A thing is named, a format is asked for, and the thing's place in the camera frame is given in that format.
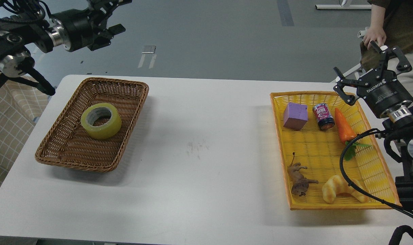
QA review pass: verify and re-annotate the small purple drink can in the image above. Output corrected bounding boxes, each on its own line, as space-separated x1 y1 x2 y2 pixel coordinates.
312 103 335 131

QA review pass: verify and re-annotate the toy croissant bread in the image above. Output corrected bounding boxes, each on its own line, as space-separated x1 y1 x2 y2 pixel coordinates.
321 174 368 204

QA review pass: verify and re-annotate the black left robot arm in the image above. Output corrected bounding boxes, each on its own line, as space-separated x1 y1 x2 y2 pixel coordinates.
0 0 131 96

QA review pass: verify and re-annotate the yellow tape roll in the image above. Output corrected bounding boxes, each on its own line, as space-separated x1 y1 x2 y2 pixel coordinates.
80 103 121 140

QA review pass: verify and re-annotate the purple foam cube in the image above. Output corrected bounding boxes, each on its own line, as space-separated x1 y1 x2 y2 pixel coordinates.
283 102 309 131

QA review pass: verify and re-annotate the person in dark shirt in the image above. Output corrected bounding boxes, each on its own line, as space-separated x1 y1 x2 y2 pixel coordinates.
360 0 413 97

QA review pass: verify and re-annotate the white handheld controller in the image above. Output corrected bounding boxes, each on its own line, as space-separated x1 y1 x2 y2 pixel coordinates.
357 27 369 40

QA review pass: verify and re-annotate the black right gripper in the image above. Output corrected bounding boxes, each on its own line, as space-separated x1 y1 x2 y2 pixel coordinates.
333 41 413 119

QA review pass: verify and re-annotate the brown wicker basket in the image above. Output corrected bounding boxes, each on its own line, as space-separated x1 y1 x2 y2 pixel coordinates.
35 77 149 173

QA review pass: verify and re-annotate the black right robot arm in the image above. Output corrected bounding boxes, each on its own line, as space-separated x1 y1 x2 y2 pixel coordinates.
333 41 413 219

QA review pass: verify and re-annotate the brown toy lion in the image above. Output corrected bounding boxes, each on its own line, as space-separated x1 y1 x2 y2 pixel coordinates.
287 152 319 196

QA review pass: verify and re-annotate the orange toy carrot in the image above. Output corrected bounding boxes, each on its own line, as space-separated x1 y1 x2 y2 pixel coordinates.
334 108 371 161

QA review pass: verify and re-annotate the beige checkered cloth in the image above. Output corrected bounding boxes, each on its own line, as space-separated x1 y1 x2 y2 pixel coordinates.
0 80 49 187

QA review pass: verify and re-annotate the yellow plastic basket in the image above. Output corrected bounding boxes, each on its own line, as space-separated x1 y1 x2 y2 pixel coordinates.
270 91 400 210

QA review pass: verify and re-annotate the person's hand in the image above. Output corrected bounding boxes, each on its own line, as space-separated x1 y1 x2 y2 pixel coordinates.
363 27 386 50

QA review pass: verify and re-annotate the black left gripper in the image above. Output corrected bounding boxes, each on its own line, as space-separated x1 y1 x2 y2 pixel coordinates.
57 0 132 52

